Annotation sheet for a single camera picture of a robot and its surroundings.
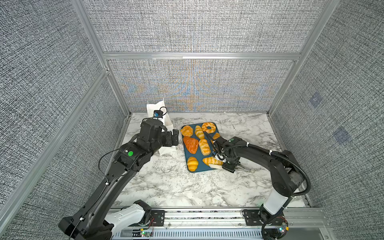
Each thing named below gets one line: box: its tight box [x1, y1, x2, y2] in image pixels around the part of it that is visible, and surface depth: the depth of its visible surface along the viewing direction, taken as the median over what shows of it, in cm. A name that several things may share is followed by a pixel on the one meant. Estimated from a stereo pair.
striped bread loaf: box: [198, 138, 211, 156], surface depth 97 cm
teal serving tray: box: [181, 122, 220, 173], surface depth 97 cm
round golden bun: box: [180, 125, 194, 137], surface depth 105 cm
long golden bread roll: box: [202, 156, 224, 166], surface depth 91 cm
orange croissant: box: [183, 136, 199, 154], surface depth 99 cm
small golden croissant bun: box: [187, 156, 199, 172], surface depth 91 cm
